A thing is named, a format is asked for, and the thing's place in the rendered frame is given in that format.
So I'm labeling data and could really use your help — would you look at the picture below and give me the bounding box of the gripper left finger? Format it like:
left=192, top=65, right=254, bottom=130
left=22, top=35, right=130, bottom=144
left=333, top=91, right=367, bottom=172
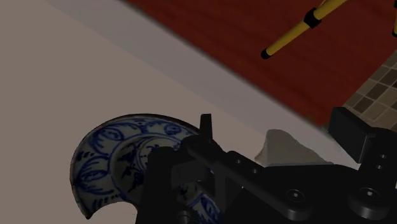
left=135, top=113, right=312, bottom=224

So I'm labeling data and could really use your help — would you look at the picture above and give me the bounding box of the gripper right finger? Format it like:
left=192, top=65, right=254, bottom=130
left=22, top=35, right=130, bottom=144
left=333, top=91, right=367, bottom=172
left=329, top=106, right=397, bottom=221

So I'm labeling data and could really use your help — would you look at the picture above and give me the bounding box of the blue and white patterned plate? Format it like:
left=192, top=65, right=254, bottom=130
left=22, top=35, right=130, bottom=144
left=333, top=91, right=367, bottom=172
left=69, top=113, right=223, bottom=224

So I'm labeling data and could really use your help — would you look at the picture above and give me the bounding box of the yellow and black tripod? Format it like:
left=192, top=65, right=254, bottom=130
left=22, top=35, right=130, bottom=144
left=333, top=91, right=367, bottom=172
left=260, top=0, right=397, bottom=60

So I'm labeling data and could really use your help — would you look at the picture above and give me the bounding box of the grey angular lump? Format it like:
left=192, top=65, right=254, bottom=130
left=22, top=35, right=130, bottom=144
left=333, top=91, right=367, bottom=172
left=254, top=129, right=334, bottom=168

